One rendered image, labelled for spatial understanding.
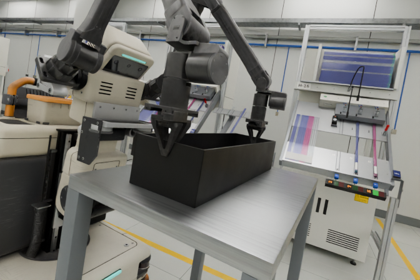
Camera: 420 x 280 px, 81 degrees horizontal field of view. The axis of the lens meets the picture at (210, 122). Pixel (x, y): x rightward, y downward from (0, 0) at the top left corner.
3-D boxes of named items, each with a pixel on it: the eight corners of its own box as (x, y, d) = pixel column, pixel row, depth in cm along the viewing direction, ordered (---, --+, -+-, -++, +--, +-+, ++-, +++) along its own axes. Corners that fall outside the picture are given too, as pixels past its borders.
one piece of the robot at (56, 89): (35, 87, 81) (42, 54, 79) (51, 89, 85) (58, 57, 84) (52, 95, 76) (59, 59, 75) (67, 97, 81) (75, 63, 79)
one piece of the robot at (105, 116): (67, 157, 88) (75, 98, 88) (126, 152, 113) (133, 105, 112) (96, 169, 81) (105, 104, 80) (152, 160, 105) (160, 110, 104)
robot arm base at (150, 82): (154, 87, 124) (136, 82, 114) (165, 78, 121) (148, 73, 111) (159, 101, 122) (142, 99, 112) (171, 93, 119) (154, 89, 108)
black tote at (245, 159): (230, 159, 105) (235, 132, 104) (270, 169, 96) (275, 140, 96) (128, 182, 54) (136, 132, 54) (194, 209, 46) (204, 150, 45)
